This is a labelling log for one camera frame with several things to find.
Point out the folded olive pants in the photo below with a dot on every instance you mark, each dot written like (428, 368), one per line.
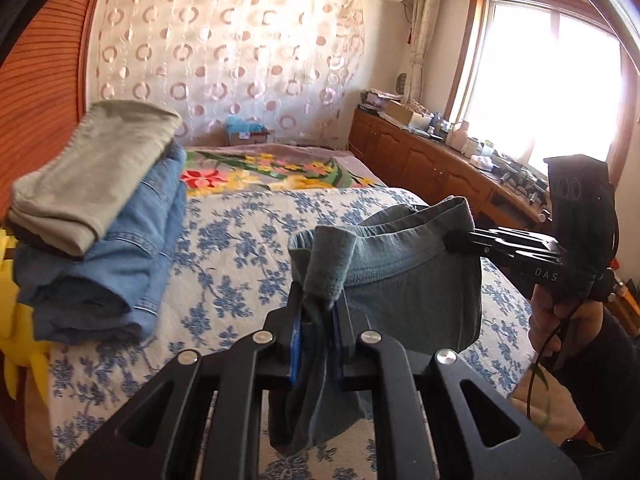
(95, 180)

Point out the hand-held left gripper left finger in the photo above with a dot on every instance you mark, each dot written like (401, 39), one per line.
(296, 350)

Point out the person's dark clothing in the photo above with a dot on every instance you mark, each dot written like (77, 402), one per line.
(615, 465)

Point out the stack of papers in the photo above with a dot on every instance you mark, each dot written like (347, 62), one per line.
(377, 101)

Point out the folded dark blue pants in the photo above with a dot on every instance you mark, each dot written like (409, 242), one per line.
(75, 305)

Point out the person's right forearm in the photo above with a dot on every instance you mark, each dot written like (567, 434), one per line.
(610, 375)

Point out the leaf patterned rug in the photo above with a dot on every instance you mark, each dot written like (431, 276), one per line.
(550, 395)

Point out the window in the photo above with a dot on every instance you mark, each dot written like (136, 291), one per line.
(540, 70)

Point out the small round fan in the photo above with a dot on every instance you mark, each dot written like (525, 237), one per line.
(401, 85)

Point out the wooden cabinet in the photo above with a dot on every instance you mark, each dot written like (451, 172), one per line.
(415, 160)

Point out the folded light blue jeans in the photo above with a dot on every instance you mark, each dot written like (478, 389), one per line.
(140, 240)

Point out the circle patterned sheer curtain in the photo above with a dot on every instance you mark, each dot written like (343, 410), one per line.
(225, 60)

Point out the blue floral bedsheet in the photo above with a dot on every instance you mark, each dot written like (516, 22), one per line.
(235, 260)

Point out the cream window curtain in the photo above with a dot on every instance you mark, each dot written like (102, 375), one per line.
(422, 35)

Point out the person's right hand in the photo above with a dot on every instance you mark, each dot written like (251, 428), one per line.
(545, 325)

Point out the flat cardboard box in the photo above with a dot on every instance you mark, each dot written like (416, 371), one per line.
(402, 114)

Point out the wooden ribbed headboard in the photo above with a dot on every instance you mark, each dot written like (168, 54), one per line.
(45, 70)

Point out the light blue plastic bag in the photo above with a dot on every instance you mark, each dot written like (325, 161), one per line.
(242, 125)

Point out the yellow plush toy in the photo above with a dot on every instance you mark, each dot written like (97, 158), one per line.
(20, 340)

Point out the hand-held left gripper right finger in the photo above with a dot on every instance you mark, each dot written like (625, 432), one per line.
(339, 341)

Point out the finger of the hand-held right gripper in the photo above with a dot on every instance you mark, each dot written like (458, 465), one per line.
(520, 241)
(465, 242)

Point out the row of small bottles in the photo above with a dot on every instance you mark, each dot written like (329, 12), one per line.
(480, 147)

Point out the grey-green pants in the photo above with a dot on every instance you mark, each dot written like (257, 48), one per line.
(410, 300)

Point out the colourful floral blanket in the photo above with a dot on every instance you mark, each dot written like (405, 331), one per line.
(280, 167)

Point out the small cardboard box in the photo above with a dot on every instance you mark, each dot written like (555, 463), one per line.
(255, 137)

